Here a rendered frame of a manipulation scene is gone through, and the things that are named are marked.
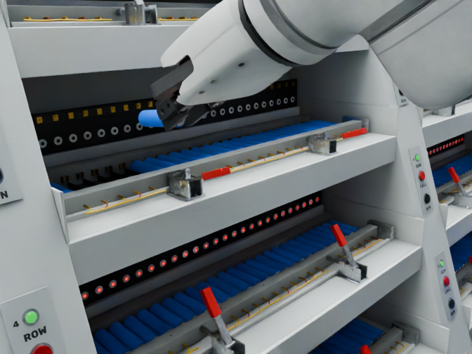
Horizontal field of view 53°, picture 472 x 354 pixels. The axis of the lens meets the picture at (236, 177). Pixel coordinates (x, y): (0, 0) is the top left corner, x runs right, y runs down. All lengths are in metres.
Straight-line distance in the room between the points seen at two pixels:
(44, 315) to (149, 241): 0.13
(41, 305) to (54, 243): 0.05
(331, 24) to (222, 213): 0.31
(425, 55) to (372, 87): 0.60
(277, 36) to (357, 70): 0.58
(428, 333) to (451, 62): 0.74
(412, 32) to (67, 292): 0.35
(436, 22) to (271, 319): 0.47
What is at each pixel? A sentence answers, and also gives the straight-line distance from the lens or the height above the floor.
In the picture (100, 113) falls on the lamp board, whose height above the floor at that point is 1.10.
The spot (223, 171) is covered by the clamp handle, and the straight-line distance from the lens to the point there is 0.49.
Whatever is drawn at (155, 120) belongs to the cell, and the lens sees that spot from 0.51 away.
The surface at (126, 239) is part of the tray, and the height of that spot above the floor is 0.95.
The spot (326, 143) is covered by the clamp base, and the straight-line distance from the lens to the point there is 0.73.
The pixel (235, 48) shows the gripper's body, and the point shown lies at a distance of 0.35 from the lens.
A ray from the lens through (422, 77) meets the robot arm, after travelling 0.31.
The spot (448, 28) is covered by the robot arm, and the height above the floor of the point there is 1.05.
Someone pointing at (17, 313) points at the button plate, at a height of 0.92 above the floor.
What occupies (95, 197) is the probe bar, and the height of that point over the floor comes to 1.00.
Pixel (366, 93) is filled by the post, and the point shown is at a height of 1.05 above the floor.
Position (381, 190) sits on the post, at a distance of 0.92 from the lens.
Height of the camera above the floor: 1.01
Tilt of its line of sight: 3 degrees down
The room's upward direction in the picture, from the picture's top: 14 degrees counter-clockwise
